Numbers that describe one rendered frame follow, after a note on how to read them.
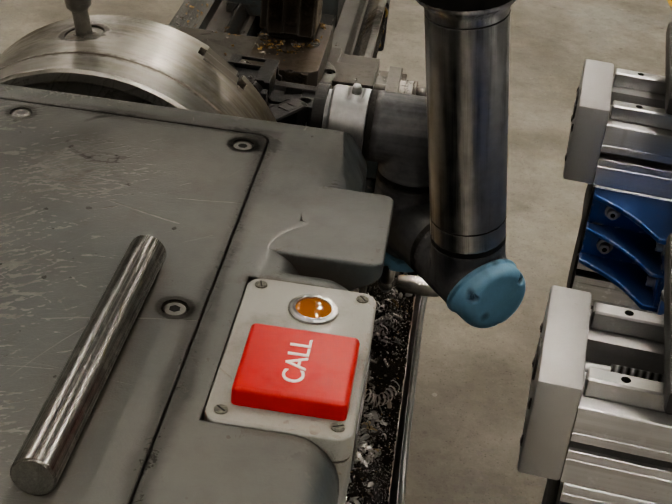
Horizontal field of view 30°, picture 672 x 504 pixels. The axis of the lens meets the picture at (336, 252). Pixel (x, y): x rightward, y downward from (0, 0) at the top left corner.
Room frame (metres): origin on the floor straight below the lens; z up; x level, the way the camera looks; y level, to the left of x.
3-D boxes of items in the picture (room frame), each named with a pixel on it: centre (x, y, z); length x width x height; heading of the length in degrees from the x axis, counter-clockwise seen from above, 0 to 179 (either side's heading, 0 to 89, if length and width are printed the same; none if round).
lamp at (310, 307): (0.59, 0.01, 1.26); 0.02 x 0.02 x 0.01
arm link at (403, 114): (1.19, -0.07, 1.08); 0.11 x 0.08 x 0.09; 85
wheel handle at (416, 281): (1.49, -0.12, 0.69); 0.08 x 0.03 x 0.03; 86
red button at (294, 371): (0.53, 0.01, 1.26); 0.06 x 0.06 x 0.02; 86
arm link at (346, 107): (1.19, 0.01, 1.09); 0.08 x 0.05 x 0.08; 175
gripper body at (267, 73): (1.21, 0.08, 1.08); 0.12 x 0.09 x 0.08; 85
